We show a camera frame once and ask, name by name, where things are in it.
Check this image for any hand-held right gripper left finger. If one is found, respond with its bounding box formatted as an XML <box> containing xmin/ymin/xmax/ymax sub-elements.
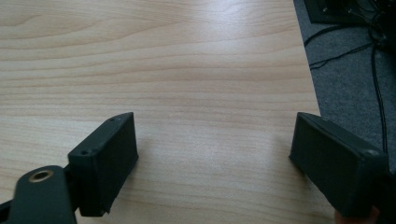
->
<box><xmin>67</xmin><ymin>112</ymin><xmax>140</xmax><ymax>217</ymax></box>

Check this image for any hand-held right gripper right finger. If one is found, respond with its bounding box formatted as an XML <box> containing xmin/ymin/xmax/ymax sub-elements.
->
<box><xmin>289</xmin><ymin>112</ymin><xmax>390</xmax><ymax>218</ymax></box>

